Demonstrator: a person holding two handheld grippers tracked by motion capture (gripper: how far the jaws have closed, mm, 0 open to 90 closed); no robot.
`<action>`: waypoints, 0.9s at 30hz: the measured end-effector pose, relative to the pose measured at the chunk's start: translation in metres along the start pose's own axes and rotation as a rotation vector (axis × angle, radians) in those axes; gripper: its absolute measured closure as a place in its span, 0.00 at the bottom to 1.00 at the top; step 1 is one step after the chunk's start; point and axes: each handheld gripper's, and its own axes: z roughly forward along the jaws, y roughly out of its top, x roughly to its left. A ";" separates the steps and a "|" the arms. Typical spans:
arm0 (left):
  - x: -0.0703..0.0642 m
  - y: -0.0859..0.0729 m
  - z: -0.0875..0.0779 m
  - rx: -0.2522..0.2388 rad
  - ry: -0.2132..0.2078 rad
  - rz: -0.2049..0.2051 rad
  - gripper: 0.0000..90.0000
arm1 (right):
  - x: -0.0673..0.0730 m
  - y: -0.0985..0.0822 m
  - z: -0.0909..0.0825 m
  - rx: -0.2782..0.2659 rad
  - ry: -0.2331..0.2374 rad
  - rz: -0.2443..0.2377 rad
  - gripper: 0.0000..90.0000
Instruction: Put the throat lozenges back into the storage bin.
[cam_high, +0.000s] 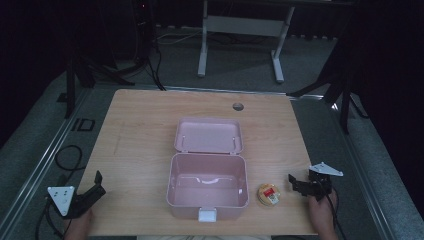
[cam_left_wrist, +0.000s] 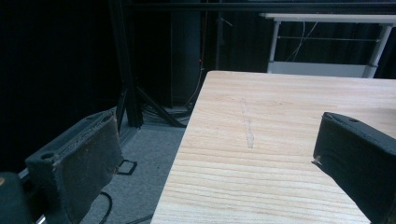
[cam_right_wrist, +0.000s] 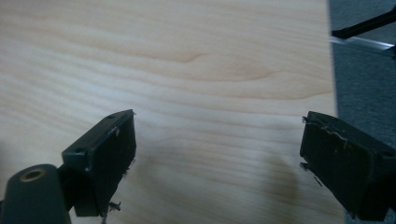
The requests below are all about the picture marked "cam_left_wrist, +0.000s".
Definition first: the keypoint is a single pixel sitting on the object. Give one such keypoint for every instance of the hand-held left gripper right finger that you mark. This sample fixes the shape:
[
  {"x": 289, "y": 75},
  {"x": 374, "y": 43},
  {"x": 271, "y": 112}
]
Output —
[{"x": 358, "y": 155}]

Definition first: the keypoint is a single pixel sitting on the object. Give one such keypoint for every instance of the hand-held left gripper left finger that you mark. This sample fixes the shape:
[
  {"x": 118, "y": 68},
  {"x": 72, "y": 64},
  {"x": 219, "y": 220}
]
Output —
[{"x": 82, "y": 165}]

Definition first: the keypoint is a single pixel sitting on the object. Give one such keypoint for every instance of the black square floor bracket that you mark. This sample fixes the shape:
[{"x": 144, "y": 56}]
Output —
[{"x": 127, "y": 167}]

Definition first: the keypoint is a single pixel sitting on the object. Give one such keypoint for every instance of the white metal table frame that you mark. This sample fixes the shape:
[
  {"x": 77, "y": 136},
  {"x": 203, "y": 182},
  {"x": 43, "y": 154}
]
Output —
[{"x": 317, "y": 68}]

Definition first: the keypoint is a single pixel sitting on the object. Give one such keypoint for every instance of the black metal frame stand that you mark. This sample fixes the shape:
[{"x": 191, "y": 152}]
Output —
[{"x": 130, "y": 77}]

